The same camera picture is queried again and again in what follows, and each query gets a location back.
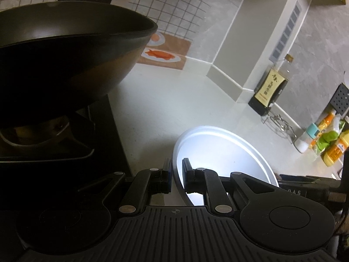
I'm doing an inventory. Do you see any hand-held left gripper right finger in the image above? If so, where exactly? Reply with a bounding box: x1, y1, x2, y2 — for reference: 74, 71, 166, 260
182, 158, 276, 214

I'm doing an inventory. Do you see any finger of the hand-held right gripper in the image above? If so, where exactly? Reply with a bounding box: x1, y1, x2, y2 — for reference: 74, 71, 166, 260
279, 174, 318, 183

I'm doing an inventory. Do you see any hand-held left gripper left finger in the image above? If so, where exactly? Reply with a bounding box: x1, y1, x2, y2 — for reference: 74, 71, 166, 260
78, 158, 173, 215

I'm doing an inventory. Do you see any white plate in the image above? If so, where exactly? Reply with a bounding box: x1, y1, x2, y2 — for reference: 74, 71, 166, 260
172, 126, 279, 207

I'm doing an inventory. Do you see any white bottle teal cap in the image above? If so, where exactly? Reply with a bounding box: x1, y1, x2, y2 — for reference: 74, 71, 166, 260
294, 123, 320, 154

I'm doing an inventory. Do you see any yellow bottle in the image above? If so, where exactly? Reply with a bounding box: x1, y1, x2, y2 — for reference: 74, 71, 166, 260
322, 138, 349, 168

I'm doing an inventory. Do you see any orange capped bottle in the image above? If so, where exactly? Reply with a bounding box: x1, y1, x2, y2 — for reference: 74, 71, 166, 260
316, 112, 335, 131

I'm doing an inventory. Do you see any black gas stove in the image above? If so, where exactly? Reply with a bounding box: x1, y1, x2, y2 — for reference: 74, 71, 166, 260
0, 95, 135, 210

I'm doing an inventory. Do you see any black perforated utensil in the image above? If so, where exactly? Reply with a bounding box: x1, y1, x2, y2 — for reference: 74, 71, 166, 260
329, 84, 349, 118

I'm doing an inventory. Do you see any dark vinegar bottle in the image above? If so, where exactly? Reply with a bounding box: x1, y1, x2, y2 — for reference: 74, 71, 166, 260
248, 54, 295, 116

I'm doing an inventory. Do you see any black wok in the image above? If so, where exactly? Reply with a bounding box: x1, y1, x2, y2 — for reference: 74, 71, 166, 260
0, 1, 159, 124

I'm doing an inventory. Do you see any metal wire rack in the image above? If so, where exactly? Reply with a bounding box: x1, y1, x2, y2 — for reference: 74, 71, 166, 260
260, 109, 298, 144

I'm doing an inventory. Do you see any fish plate wall sticker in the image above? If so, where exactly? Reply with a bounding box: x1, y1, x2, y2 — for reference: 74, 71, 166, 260
137, 31, 191, 72

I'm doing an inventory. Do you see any grey squares wall strip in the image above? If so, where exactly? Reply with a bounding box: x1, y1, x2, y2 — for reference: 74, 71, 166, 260
269, 0, 303, 61

